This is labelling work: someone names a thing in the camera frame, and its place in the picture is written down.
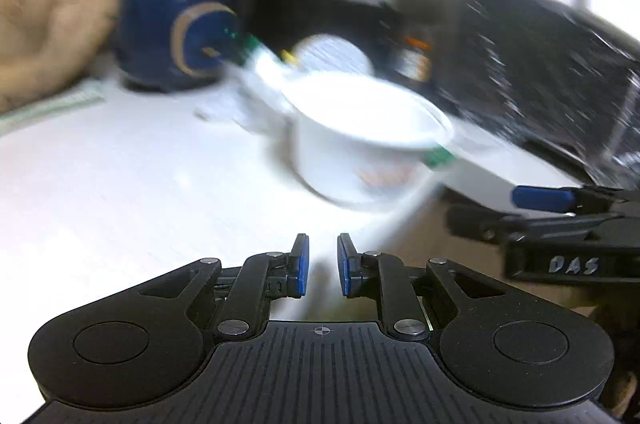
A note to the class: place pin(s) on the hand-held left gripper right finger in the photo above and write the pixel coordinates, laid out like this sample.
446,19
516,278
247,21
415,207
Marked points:
345,271

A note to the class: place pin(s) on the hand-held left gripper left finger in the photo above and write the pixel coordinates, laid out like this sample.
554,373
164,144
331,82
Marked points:
301,271

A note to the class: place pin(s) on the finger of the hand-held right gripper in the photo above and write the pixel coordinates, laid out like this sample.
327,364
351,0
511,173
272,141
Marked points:
542,199
475,224

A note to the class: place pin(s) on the green snack packet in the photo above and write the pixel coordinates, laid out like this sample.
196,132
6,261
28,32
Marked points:
440,158

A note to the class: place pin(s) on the white plastic bowl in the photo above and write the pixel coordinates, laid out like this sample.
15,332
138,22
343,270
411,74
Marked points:
370,138

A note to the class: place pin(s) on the black shiny foil bag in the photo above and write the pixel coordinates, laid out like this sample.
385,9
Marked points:
540,53

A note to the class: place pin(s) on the glass jar with orange label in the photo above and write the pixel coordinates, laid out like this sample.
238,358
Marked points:
415,56

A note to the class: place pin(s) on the clear plastic bag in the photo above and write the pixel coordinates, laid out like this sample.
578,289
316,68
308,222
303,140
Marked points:
240,103

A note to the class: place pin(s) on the glittery round yellow-rimmed lid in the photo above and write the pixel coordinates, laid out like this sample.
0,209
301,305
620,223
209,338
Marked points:
332,53

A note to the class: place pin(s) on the black open-lid cooker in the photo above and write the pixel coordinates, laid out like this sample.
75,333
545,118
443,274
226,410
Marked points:
280,11

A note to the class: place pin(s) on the navy blue rice cooker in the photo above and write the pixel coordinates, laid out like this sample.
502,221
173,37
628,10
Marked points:
160,23

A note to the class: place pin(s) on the green striped knitted cloth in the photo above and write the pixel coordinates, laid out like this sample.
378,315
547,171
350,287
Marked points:
55,103

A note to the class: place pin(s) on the round wooden board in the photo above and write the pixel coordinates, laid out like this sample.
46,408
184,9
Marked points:
50,13

